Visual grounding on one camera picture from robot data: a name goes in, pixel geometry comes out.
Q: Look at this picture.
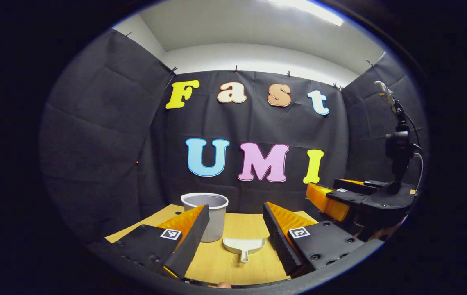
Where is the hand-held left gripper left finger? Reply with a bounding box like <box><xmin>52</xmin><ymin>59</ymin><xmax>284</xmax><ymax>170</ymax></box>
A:
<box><xmin>87</xmin><ymin>204</ymin><xmax>211</xmax><ymax>279</ymax></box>

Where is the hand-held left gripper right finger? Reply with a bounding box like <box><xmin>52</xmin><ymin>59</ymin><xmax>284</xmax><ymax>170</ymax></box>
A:
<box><xmin>262</xmin><ymin>201</ymin><xmax>385</xmax><ymax>277</ymax></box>

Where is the white ribbed garbage bin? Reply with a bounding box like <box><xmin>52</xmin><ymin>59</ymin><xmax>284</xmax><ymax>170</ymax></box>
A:
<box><xmin>181</xmin><ymin>193</ymin><xmax>229</xmax><ymax>243</ymax></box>

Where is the white plastic dustpan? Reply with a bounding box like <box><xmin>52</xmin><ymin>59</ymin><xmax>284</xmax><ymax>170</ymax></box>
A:
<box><xmin>222</xmin><ymin>237</ymin><xmax>266</xmax><ymax>263</ymax></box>

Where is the black backdrop cloth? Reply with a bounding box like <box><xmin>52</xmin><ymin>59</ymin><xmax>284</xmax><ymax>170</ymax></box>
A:
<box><xmin>39</xmin><ymin>29</ymin><xmax>428</xmax><ymax>246</ymax></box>

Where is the grey cable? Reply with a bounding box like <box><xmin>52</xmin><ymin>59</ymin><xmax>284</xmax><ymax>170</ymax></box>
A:
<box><xmin>405</xmin><ymin>113</ymin><xmax>425</xmax><ymax>191</ymax></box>

